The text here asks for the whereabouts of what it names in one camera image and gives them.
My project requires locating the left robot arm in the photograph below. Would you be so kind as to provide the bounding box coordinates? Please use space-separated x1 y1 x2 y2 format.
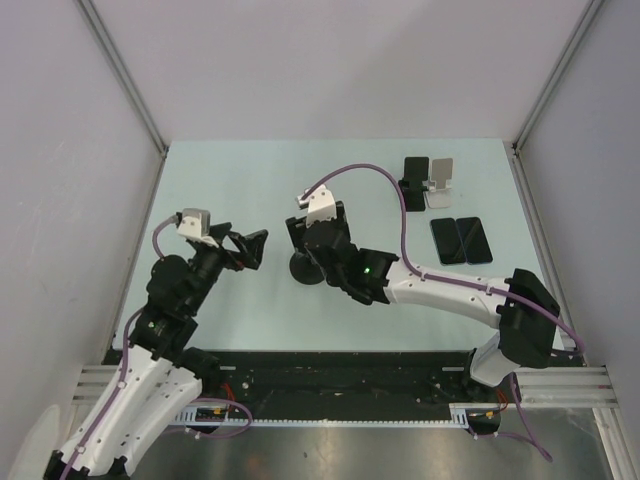
44 208 268 479

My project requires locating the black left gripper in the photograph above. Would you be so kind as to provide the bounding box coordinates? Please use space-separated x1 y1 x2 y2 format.
185 222 267 313

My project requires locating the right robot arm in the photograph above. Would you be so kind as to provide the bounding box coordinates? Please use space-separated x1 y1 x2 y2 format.
287 219 559 401

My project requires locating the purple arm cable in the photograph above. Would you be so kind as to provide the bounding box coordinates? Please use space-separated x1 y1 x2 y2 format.
152 215 184 259
302 163 426 276

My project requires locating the aluminium corner post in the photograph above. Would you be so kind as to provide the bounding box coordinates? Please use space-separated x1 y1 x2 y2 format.
74 0 168 159
511 0 608 154

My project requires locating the black pole phone stand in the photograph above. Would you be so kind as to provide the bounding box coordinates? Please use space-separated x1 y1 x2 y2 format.
289 252 325 286

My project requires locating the aluminium corner post right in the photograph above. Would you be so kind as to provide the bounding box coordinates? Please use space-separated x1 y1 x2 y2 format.
511 0 608 154

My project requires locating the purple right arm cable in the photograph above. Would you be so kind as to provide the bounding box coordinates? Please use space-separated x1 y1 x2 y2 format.
302 163 426 276

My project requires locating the teal-edged smartphone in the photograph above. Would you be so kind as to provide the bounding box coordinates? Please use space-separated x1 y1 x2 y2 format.
430 218 466 265

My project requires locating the black folding phone stand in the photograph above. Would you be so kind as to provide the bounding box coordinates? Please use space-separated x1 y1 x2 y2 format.
398 157 429 212

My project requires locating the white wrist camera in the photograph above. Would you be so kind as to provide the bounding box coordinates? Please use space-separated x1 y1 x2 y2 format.
296 184 337 227
177 208 219 248

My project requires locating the white phone stand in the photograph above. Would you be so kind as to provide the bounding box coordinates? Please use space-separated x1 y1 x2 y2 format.
425 158 454 209

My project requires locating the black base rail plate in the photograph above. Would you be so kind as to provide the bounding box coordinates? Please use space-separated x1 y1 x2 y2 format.
203 351 510 420

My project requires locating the black smartphone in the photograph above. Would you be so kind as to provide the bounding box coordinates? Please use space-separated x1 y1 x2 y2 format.
285 199 347 251

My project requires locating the blue-edged smartphone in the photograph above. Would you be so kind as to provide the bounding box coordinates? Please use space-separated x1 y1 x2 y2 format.
455 217 493 265

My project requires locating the aluminium frame rail right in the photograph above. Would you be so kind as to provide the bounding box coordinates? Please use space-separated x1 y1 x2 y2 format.
449 367 614 409

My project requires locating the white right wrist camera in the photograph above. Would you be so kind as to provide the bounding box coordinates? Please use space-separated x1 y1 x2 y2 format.
296 184 337 227

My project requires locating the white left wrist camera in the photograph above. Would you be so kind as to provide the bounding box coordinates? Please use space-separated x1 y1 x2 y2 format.
177 208 219 248

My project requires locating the aluminium corner post left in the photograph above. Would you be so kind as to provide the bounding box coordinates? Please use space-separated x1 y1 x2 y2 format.
74 0 168 159

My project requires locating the white slotted cable duct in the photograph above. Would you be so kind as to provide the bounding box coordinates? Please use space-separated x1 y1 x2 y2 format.
168 405 501 436

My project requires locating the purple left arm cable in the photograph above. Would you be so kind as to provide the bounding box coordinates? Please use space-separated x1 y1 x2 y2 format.
152 215 184 259

